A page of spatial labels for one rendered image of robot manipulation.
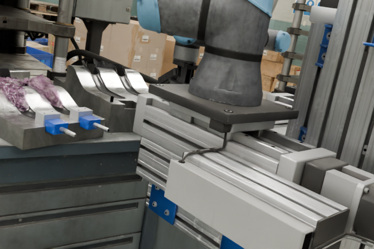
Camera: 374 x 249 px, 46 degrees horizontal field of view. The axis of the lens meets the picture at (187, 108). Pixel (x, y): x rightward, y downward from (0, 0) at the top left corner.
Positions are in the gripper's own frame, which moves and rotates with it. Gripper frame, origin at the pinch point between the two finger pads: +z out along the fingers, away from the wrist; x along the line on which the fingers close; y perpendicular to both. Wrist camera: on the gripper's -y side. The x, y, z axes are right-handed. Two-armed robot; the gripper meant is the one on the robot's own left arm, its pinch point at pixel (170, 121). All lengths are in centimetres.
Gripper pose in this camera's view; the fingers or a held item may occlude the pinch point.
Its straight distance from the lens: 138.3
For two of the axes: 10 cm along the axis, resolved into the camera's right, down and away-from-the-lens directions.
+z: -1.7, 9.6, 2.2
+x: 8.7, 0.4, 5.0
